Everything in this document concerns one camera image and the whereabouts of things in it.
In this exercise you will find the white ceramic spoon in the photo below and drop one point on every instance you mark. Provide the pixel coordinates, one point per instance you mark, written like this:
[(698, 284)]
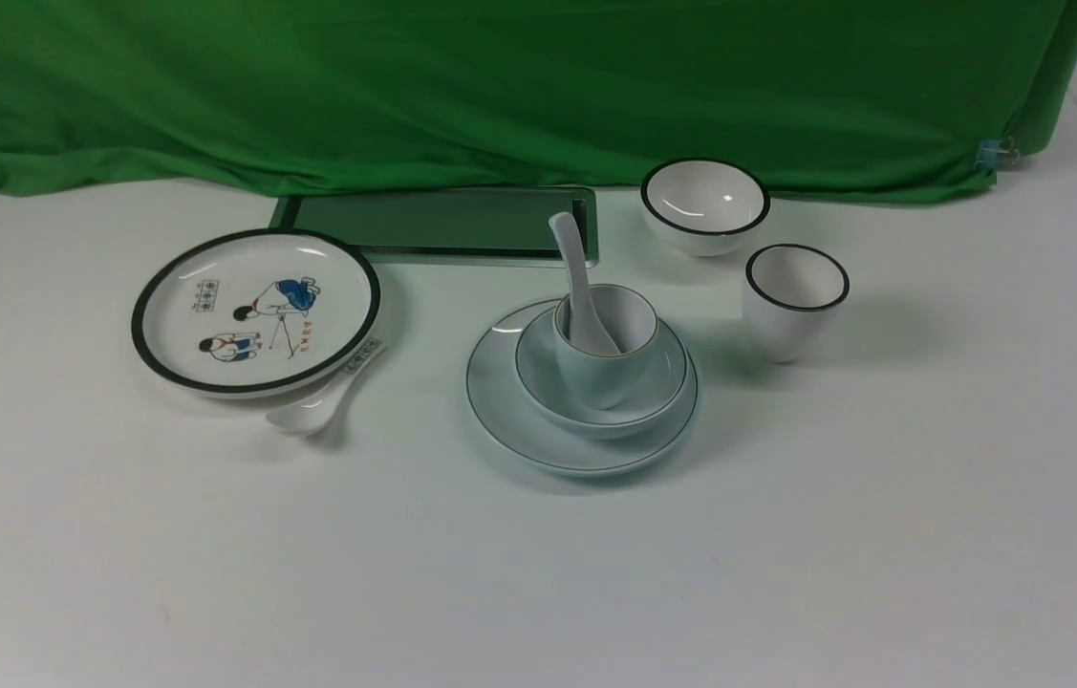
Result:
[(584, 328)]

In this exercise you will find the pale green cup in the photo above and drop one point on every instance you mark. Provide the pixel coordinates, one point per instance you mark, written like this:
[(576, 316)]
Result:
[(603, 380)]

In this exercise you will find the pale green large bowl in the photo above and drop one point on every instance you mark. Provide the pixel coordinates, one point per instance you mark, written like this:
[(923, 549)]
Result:
[(655, 387)]

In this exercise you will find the pale green flat plate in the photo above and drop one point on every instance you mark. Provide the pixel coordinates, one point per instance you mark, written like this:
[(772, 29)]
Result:
[(502, 408)]

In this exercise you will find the black-rimmed small white bowl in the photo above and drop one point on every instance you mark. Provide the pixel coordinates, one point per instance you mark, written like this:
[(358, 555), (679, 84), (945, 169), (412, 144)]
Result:
[(703, 208)]

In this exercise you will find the white spoon with label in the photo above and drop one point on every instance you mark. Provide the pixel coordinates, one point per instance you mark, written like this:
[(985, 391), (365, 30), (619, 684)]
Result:
[(312, 414)]

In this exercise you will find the black-rimmed white cup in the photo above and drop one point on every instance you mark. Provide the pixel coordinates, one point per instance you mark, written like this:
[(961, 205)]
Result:
[(789, 295)]

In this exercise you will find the black-rimmed illustrated plate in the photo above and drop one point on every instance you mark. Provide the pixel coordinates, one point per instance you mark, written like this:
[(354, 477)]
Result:
[(256, 313)]

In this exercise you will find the green backdrop cloth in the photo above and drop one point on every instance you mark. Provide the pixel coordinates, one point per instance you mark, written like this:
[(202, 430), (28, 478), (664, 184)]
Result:
[(849, 101)]

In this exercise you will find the blue binder clip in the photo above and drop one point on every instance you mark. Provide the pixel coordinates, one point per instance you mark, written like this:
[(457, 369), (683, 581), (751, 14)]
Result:
[(994, 154)]

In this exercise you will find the silver table cable hatch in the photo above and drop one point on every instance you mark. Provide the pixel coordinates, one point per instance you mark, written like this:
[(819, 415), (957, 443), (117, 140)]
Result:
[(487, 225)]

